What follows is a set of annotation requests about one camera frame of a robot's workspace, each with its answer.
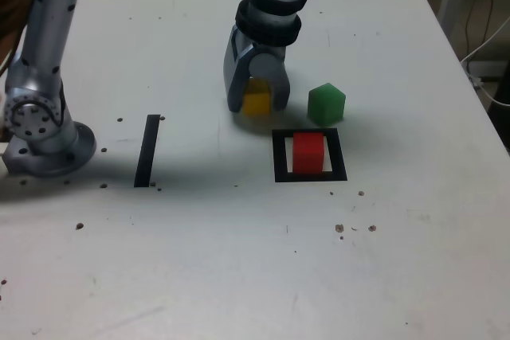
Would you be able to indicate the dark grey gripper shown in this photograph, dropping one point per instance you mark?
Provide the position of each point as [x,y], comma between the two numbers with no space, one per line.
[270,49]

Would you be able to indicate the yellow cube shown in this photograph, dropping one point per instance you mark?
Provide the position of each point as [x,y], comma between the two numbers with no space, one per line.
[257,103]

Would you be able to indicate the green cube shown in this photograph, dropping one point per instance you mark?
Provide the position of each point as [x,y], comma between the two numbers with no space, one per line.
[326,104]

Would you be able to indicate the red cube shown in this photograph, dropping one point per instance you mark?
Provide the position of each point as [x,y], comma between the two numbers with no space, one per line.
[307,153]

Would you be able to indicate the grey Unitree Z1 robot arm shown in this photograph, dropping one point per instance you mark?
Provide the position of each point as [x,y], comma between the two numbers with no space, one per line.
[44,37]

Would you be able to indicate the black tape square outline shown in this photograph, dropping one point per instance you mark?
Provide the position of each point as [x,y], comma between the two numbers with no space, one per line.
[279,157]

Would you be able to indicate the black tape strip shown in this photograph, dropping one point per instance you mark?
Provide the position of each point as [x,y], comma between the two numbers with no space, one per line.
[146,153]

